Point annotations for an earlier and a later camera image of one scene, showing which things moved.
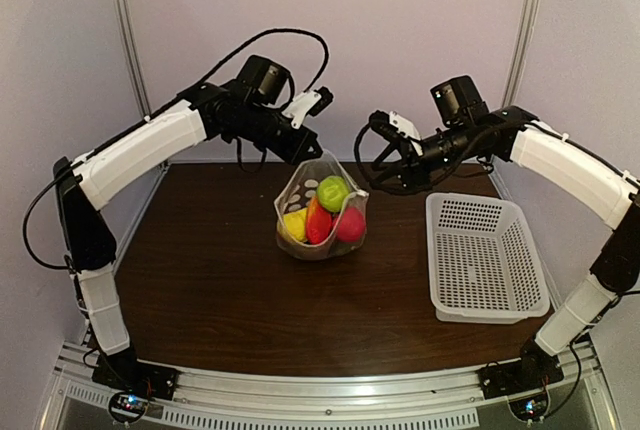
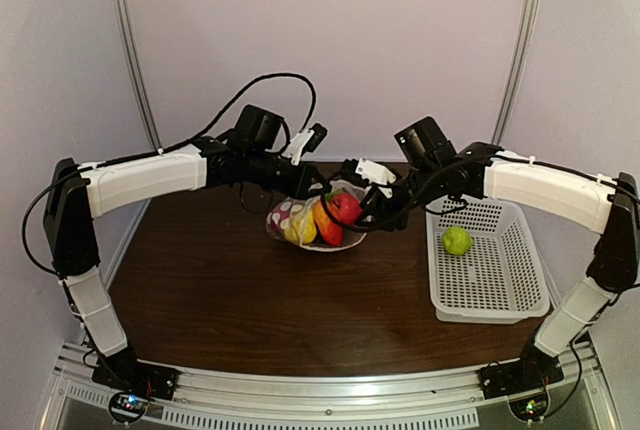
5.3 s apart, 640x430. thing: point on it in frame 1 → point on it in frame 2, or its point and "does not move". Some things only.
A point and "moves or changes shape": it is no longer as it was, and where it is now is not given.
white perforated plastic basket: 482,264 does not move
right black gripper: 409,159 → 379,201
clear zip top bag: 320,212 moves or changes shape
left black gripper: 293,137 → 310,182
